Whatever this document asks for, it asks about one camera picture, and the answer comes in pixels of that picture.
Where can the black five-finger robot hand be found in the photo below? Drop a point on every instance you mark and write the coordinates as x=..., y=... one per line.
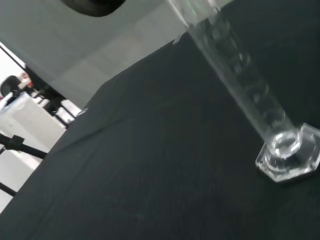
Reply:
x=92, y=6

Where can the black office chair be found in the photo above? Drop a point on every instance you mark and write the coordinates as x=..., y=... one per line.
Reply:
x=9, y=86

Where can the white cabinet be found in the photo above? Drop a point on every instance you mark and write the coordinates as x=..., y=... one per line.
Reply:
x=27, y=117

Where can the black tripod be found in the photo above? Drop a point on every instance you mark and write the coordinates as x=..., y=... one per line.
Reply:
x=22, y=147

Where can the black bench cloth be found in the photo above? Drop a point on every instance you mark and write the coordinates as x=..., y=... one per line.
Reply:
x=160, y=150

